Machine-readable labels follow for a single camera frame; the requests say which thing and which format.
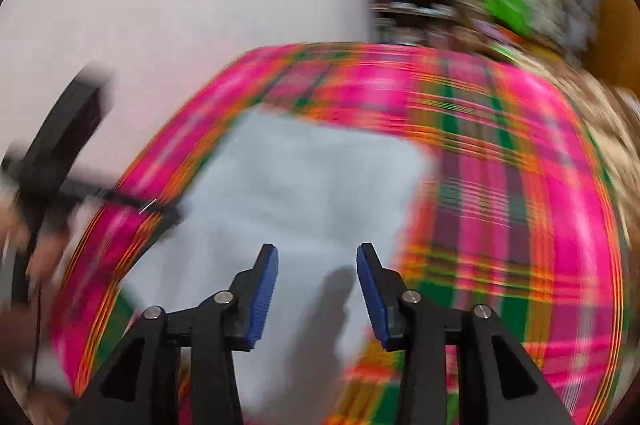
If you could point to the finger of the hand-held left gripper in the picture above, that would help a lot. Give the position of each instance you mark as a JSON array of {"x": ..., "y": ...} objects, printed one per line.
[{"x": 150, "y": 210}]

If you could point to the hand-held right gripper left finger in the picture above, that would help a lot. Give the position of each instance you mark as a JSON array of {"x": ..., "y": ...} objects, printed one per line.
[{"x": 265, "y": 300}]

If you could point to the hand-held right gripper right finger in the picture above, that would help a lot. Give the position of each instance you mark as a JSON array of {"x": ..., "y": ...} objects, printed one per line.
[{"x": 372, "y": 300}]

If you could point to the light blue t-shirt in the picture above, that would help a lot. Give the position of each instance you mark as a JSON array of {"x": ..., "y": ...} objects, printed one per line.
[{"x": 300, "y": 185}]

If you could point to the person's left hand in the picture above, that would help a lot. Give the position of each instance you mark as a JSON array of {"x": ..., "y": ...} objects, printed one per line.
[{"x": 50, "y": 255}]

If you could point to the pink plaid bed sheet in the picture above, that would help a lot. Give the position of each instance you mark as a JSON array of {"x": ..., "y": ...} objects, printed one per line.
[{"x": 525, "y": 205}]

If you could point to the brown patterned blanket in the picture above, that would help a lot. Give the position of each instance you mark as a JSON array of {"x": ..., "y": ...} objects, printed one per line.
[{"x": 600, "y": 115}]

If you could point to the green shopping bag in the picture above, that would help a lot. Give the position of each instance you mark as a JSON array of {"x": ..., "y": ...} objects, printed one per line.
[{"x": 510, "y": 7}]

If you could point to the wooden wardrobe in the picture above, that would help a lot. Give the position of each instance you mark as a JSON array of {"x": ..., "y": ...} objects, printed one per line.
[{"x": 620, "y": 30}]

